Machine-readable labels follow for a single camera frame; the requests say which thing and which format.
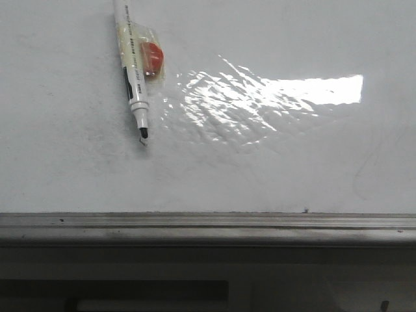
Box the white whiteboard marker pen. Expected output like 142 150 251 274
113 0 150 145

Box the red magnet taped to marker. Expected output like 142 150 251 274
137 25 165 85

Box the white whiteboard panel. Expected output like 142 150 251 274
1 1 415 214

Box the aluminium whiteboard frame rail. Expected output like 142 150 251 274
1 212 415 247

